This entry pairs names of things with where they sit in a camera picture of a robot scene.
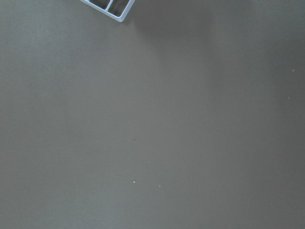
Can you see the white wire cup rack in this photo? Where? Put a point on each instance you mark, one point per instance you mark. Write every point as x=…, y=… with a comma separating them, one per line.
x=115, y=9

